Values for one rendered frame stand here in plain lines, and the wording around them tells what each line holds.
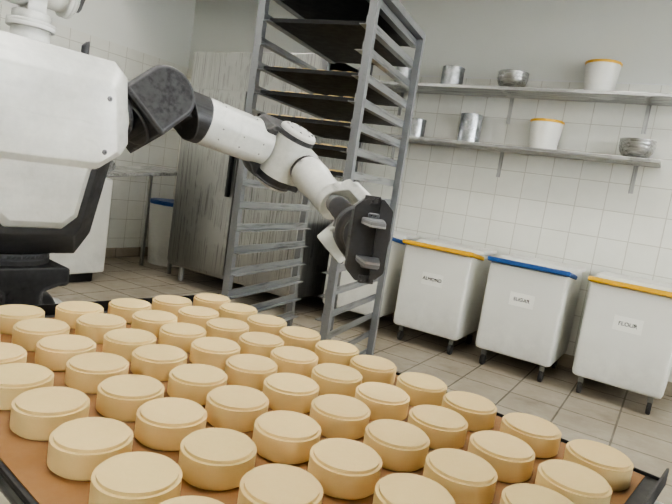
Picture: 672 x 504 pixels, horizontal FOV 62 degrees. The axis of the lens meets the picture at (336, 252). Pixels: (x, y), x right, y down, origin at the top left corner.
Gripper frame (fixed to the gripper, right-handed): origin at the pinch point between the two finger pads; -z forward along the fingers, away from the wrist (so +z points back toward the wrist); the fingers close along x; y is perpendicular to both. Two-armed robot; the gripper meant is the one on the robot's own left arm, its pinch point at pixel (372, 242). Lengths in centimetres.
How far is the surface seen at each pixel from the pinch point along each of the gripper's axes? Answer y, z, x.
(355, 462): -5.0, -40.9, -10.6
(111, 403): -22.8, -34.7, -11.3
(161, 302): -26.1, -5.0, -10.8
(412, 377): 2.8, -22.3, -10.7
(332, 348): -4.9, -15.8, -10.7
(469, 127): 114, 357, 64
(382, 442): -2.5, -37.2, -10.8
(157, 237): -142, 503, -76
